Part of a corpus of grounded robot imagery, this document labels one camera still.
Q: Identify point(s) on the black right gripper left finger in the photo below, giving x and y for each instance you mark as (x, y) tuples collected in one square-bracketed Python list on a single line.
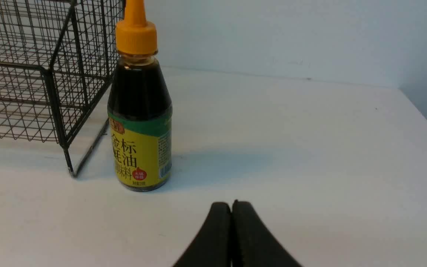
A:
[(211, 245)]

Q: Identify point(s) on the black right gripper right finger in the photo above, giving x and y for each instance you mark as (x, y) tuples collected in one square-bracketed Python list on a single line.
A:
[(253, 245)]

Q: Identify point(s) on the oyster sauce bottle orange cap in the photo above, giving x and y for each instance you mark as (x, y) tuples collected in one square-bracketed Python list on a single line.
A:
[(139, 107)]

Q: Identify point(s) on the black wire mesh rack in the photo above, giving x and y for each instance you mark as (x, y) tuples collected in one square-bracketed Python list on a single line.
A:
[(57, 59)]

